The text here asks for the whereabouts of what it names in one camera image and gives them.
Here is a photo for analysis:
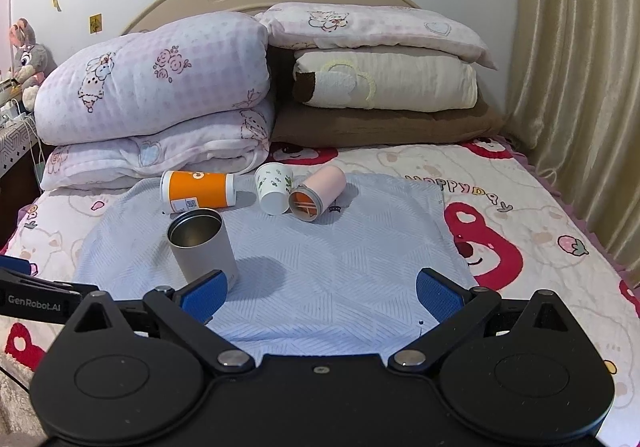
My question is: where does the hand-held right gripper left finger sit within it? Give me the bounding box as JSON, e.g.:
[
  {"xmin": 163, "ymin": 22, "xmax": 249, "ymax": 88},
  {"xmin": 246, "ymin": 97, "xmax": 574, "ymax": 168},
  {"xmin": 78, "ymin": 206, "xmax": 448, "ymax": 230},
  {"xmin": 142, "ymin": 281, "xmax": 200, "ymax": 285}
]
[{"xmin": 64, "ymin": 269, "xmax": 255, "ymax": 376}]

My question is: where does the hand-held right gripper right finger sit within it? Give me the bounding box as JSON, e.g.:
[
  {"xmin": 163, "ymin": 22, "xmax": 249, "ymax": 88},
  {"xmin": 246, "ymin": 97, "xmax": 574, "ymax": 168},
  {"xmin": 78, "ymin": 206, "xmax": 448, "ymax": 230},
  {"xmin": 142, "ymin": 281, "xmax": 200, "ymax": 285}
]
[{"xmin": 387, "ymin": 268, "xmax": 582, "ymax": 374}]

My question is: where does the grey metal cup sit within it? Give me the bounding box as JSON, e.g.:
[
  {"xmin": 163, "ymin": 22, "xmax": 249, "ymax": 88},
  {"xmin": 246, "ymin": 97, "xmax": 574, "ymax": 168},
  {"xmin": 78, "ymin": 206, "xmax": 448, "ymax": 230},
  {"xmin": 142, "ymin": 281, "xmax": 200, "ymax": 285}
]
[{"xmin": 167, "ymin": 209, "xmax": 239, "ymax": 289}]

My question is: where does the orange and white cup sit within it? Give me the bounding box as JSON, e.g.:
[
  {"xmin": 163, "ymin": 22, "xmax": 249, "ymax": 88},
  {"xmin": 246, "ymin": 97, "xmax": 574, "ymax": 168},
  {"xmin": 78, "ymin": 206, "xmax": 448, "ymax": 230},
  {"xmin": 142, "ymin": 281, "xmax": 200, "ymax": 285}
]
[{"xmin": 159, "ymin": 170, "xmax": 237, "ymax": 214}]

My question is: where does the white floral paper cup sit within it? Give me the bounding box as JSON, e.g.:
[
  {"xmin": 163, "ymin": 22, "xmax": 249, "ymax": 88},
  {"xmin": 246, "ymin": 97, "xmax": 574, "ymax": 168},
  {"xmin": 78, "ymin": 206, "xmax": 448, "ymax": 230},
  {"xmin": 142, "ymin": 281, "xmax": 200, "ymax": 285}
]
[{"xmin": 254, "ymin": 162, "xmax": 296, "ymax": 216}]

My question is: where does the pink cup with orange inside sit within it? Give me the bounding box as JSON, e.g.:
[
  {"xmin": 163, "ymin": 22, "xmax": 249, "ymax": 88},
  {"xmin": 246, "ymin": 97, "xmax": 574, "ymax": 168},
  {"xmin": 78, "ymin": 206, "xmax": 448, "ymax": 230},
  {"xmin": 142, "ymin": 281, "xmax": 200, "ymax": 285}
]
[{"xmin": 288, "ymin": 164, "xmax": 347, "ymax": 223}]

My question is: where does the light blue textured cloth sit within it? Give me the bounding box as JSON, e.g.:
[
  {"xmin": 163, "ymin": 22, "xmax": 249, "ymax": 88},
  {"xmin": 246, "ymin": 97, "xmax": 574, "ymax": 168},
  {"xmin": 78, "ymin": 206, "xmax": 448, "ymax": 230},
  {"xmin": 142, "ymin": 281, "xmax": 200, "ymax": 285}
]
[{"xmin": 74, "ymin": 174, "xmax": 482, "ymax": 361}]

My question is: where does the dark bedside cabinet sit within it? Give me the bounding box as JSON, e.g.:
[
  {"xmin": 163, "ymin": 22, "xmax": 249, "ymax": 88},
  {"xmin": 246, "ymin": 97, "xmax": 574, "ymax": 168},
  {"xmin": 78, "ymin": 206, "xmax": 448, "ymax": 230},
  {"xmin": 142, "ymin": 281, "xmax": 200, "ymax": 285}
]
[{"xmin": 0, "ymin": 119, "xmax": 46, "ymax": 248}]

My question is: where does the bear and strawberry printed bedsheet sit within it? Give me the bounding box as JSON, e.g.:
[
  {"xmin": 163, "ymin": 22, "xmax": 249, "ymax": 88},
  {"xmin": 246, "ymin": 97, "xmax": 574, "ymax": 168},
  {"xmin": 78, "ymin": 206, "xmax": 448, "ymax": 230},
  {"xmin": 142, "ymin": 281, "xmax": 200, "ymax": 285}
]
[{"xmin": 0, "ymin": 136, "xmax": 640, "ymax": 447}]

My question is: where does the pink checked folded quilt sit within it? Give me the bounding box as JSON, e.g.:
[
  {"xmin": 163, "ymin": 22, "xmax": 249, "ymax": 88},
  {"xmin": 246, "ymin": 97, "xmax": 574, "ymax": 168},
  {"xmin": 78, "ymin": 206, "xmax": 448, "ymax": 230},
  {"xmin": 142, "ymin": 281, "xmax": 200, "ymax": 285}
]
[{"xmin": 34, "ymin": 11, "xmax": 277, "ymax": 192}]

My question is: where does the cream and brown pillow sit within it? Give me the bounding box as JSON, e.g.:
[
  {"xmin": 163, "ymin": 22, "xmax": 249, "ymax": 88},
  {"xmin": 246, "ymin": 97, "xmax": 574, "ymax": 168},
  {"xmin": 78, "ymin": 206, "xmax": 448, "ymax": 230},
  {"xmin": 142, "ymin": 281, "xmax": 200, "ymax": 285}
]
[{"xmin": 291, "ymin": 49, "xmax": 479, "ymax": 114}]

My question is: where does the grey rabbit plush toy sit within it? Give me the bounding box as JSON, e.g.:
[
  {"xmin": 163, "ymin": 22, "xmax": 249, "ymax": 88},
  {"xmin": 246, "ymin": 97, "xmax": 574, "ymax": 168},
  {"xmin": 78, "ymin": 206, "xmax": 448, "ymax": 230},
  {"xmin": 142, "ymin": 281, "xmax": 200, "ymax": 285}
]
[{"xmin": 9, "ymin": 17, "xmax": 57, "ymax": 112}]

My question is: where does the beige pleated curtain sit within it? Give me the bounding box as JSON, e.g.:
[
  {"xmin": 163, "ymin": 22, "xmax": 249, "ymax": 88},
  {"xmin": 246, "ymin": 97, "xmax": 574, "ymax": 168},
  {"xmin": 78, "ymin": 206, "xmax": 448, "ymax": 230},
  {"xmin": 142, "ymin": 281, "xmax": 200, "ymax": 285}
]
[{"xmin": 503, "ymin": 0, "xmax": 640, "ymax": 293}]

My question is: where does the pink printed pillow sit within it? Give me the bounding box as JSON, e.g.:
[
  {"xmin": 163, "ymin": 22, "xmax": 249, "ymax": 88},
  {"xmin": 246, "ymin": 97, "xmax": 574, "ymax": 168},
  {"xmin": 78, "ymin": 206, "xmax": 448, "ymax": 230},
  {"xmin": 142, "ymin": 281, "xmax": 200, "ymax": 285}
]
[{"xmin": 254, "ymin": 2, "xmax": 499, "ymax": 72}]

